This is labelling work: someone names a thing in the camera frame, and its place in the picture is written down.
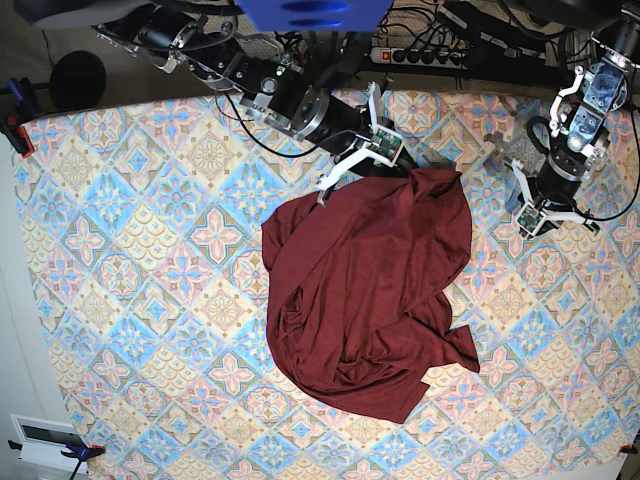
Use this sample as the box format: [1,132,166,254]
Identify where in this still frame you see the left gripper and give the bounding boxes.
[533,164,581,205]

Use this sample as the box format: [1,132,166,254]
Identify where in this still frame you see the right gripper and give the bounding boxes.
[299,94,415,178]

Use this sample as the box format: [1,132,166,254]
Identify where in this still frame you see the maroon t-shirt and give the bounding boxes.
[262,168,480,423]

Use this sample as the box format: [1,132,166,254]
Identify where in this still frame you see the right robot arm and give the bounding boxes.
[95,2,417,178]

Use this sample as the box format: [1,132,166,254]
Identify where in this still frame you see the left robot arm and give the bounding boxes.
[511,2,639,238]

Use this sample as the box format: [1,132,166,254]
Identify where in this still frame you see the patterned tablecloth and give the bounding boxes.
[12,91,639,479]

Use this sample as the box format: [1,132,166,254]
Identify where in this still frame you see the orange right clamp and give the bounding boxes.
[618,444,639,455]

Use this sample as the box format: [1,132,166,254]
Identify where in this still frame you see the black round stool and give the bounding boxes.
[49,51,106,112]

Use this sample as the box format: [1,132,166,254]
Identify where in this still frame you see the blue orange lower clamp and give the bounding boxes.
[7,440,106,479]

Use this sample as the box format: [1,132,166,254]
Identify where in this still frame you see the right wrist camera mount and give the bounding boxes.
[317,82,404,206]

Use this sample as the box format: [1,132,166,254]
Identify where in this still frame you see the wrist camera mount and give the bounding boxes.
[504,157,602,240]
[317,82,404,206]

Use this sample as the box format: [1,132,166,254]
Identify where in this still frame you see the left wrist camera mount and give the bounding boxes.
[504,157,602,240]

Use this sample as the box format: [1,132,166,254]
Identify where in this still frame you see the black power strip red switch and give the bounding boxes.
[369,47,464,69]

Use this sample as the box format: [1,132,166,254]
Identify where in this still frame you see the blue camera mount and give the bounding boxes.
[236,0,393,33]

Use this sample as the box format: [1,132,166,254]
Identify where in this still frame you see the white wall socket plate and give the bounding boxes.
[10,414,82,473]

